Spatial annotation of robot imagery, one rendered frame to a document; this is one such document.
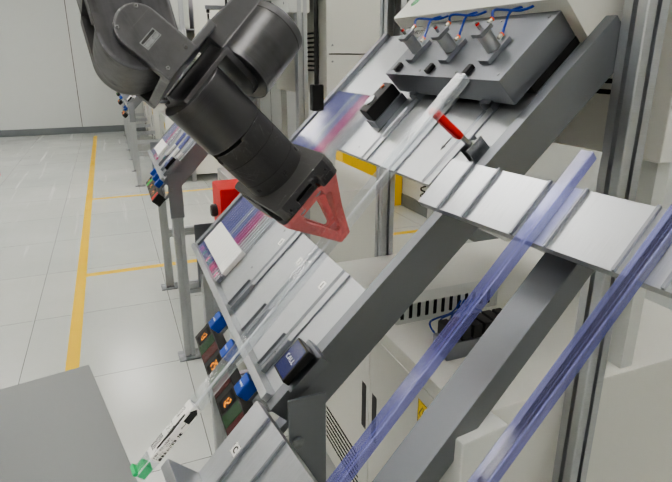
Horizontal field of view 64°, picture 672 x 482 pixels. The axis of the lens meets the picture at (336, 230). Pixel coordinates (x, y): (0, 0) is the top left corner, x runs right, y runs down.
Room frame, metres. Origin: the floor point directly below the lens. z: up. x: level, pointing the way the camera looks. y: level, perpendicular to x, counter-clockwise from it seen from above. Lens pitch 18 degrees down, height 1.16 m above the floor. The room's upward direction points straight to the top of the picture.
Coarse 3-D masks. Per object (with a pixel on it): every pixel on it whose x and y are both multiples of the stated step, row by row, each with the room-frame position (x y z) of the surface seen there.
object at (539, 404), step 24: (648, 240) 0.40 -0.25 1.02; (648, 264) 0.39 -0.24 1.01; (624, 288) 0.38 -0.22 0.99; (600, 312) 0.38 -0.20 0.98; (576, 336) 0.37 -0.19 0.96; (600, 336) 0.37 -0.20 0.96; (576, 360) 0.36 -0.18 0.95; (552, 384) 0.35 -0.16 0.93; (528, 408) 0.34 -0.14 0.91; (504, 432) 0.34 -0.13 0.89; (528, 432) 0.33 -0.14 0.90; (504, 456) 0.32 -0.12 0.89; (480, 480) 0.32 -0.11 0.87
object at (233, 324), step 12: (204, 264) 1.08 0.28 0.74; (216, 288) 0.96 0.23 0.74; (216, 300) 0.92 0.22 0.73; (228, 312) 0.86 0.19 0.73; (228, 324) 0.82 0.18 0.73; (240, 336) 0.77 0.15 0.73; (252, 360) 0.70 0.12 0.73; (252, 372) 0.67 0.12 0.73; (264, 384) 0.64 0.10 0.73; (264, 396) 0.62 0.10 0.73
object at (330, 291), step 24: (264, 240) 1.03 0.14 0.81; (288, 240) 0.96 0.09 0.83; (240, 264) 1.02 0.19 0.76; (264, 264) 0.95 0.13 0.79; (288, 264) 0.89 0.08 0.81; (336, 264) 0.79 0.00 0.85; (240, 288) 0.92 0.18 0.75; (264, 288) 0.88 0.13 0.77; (312, 288) 0.78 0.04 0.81; (336, 288) 0.74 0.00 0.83; (360, 288) 0.70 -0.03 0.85; (240, 312) 0.87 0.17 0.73; (288, 312) 0.77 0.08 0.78; (312, 312) 0.73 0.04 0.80; (336, 312) 0.69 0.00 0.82; (264, 336) 0.76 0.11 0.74; (288, 336) 0.72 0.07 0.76; (312, 336) 0.69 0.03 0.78; (264, 360) 0.71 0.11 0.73
